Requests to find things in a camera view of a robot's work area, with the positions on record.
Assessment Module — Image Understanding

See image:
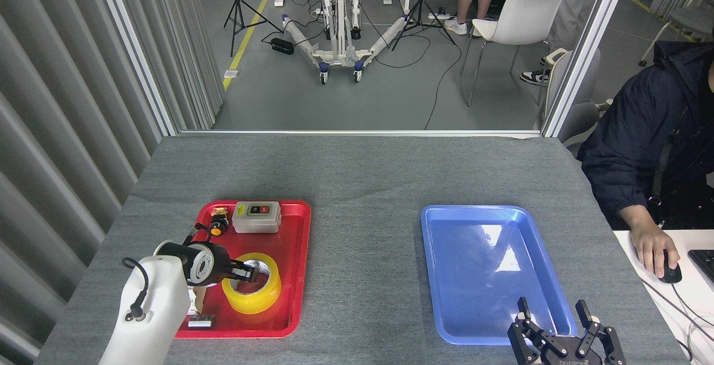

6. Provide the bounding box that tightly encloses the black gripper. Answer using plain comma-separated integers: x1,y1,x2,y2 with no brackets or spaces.
209,244,260,286
507,297,626,365

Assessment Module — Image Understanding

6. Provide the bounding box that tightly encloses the yellow tape roll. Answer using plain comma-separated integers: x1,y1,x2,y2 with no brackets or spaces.
221,252,282,315

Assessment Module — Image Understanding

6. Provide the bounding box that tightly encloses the black computer mouse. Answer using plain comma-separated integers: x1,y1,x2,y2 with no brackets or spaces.
657,249,682,284

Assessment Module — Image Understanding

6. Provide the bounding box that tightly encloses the person's right hand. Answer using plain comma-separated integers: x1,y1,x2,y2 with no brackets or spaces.
630,223,681,277

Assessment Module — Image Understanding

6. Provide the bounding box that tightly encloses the red plastic tray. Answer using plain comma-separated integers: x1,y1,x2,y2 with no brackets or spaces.
159,200,312,339

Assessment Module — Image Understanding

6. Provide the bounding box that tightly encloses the yellow push button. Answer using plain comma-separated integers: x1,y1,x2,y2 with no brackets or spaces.
209,207,230,237

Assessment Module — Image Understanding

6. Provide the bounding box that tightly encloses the blue plastic tray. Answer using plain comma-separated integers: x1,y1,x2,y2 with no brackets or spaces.
420,204,578,346

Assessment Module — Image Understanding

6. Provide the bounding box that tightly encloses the white desk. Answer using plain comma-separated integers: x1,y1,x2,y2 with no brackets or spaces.
612,229,714,365

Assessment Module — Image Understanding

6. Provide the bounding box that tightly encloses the black keyboard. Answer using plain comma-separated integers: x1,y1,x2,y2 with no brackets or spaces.
687,249,714,290

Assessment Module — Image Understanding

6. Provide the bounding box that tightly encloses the person in dark jacket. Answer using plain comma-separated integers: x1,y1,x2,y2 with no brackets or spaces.
576,40,714,230

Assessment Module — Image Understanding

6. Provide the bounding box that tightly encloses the grey office chair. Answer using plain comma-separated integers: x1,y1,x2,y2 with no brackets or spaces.
544,48,614,157

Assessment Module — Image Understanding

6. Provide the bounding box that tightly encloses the grey pleated curtain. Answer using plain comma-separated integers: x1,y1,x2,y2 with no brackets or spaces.
0,0,226,365

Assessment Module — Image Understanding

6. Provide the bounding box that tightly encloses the black tripod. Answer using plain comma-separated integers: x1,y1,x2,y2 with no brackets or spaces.
390,0,457,52
223,0,282,57

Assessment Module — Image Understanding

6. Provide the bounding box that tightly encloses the white stand on wheels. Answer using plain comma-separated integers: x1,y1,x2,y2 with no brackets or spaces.
282,0,411,84

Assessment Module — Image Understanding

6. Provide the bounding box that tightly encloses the white plastic chair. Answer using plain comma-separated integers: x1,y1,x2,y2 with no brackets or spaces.
460,0,564,107

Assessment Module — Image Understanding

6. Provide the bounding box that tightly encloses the grey chair with white legs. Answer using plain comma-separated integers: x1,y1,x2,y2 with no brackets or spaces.
639,0,714,68

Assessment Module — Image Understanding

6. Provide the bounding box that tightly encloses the white push-button switch box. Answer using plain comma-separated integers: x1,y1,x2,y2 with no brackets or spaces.
231,201,282,234

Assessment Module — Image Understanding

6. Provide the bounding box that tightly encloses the silver frame rail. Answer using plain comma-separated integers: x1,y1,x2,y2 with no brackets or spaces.
177,129,543,138

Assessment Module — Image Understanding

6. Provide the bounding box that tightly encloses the silver frame post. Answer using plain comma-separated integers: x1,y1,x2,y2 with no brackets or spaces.
91,0,180,137
540,0,636,138

